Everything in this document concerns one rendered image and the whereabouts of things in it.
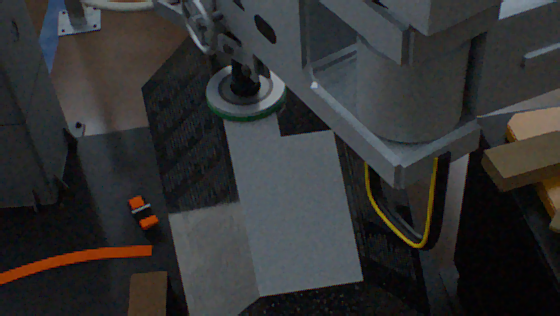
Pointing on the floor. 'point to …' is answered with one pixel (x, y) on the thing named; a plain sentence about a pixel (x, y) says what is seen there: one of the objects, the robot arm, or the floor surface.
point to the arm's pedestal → (29, 116)
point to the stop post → (78, 19)
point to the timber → (151, 294)
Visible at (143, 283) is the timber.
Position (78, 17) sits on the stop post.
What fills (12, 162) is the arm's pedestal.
